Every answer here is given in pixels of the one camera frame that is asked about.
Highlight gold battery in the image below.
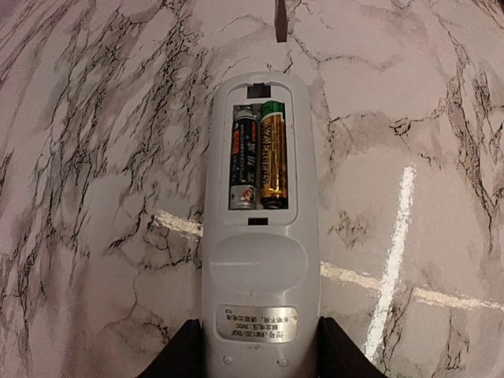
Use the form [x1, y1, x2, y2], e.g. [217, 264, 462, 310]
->
[260, 100, 288, 209]

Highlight black battery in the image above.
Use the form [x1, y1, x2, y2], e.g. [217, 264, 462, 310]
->
[229, 106, 258, 210]

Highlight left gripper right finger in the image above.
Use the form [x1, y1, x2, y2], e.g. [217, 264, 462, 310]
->
[317, 317, 386, 378]

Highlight clear handle screwdriver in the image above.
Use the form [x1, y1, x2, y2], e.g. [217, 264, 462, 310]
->
[274, 0, 288, 43]

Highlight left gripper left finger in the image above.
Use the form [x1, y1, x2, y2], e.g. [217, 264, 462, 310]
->
[138, 319, 203, 378]

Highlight white remote control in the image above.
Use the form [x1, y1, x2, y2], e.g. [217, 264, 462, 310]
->
[202, 72, 321, 377]

